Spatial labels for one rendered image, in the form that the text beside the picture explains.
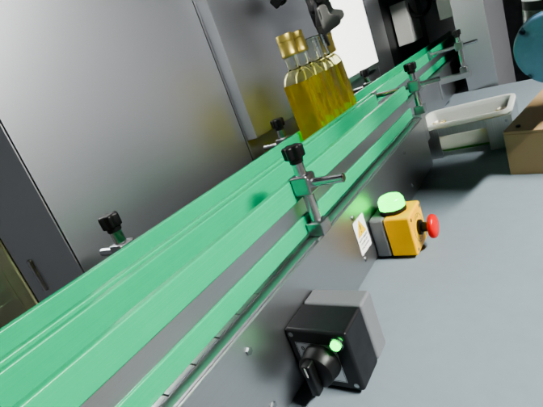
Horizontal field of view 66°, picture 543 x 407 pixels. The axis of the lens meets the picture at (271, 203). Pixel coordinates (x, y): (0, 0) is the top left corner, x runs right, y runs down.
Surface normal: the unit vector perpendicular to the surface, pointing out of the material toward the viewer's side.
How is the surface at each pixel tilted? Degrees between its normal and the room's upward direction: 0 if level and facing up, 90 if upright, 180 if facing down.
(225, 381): 90
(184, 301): 90
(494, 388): 0
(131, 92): 90
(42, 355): 90
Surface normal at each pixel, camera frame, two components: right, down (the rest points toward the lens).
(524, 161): -0.70, 0.44
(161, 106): 0.79, -0.11
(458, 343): -0.34, -0.89
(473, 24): -0.50, 0.43
